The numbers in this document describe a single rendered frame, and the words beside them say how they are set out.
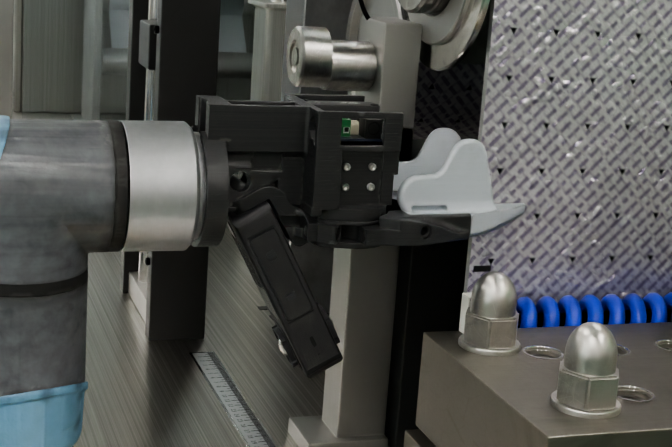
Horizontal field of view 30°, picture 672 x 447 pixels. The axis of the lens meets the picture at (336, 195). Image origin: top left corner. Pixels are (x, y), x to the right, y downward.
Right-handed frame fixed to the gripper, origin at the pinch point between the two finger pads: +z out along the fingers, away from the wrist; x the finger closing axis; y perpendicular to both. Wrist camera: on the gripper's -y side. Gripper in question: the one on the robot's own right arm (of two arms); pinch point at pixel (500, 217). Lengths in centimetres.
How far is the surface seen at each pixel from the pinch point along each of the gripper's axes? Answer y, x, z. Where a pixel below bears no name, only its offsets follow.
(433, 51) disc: 9.8, 5.9, -3.1
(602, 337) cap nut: -2.0, -17.4, -2.5
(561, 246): -1.9, -0.3, 4.4
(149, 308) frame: -16.0, 33.2, -16.0
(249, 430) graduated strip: -19.0, 12.6, -12.2
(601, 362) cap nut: -3.2, -17.8, -2.6
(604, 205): 0.8, -0.2, 7.3
